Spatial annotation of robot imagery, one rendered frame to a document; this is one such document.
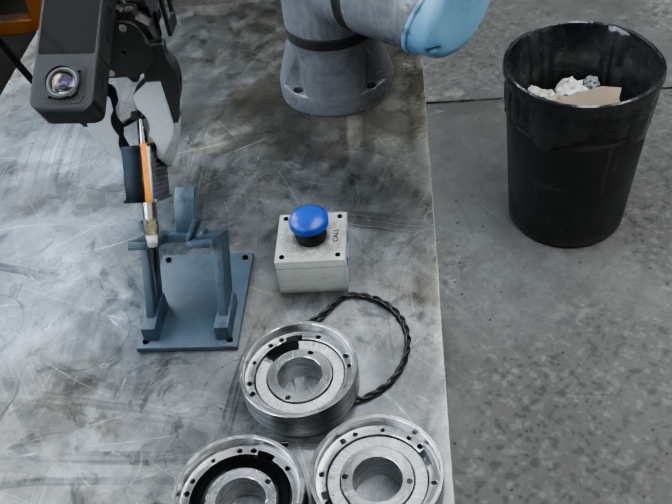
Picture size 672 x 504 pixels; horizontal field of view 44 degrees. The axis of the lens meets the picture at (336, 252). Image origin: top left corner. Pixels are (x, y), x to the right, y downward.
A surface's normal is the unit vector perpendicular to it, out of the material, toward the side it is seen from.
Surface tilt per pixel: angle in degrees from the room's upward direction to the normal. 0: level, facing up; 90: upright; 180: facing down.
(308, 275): 90
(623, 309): 0
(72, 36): 31
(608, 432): 0
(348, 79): 72
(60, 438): 0
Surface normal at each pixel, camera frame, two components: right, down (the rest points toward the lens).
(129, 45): -0.06, 0.70
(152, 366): -0.10, -0.71
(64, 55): -0.07, -0.25
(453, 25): 0.74, 0.51
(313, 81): -0.37, 0.44
